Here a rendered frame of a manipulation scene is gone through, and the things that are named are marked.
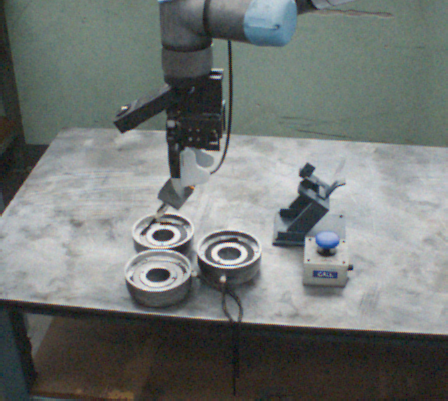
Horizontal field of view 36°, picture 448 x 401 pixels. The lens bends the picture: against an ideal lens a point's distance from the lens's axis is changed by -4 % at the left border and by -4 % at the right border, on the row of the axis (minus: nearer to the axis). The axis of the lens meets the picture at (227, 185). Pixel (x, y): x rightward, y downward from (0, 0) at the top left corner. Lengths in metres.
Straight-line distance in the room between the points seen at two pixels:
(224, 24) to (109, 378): 0.71
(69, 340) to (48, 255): 0.26
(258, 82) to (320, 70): 0.24
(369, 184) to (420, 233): 0.18
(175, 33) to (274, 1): 0.15
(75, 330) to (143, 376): 0.19
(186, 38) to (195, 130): 0.15
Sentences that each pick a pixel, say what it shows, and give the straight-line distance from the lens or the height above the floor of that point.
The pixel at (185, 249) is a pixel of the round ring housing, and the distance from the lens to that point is 1.19.
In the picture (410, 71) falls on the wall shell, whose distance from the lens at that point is 2.76.
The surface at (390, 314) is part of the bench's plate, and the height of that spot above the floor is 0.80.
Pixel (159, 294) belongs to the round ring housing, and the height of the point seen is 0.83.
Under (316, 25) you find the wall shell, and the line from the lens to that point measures 2.68.
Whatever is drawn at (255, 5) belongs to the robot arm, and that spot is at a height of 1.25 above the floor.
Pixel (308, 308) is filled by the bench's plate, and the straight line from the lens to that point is 1.12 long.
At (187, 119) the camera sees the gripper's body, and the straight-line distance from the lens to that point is 1.06.
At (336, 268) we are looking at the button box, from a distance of 1.14.
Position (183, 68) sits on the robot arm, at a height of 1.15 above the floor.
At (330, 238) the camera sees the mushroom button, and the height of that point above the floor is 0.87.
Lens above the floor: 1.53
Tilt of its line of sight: 31 degrees down
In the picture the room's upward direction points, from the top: straight up
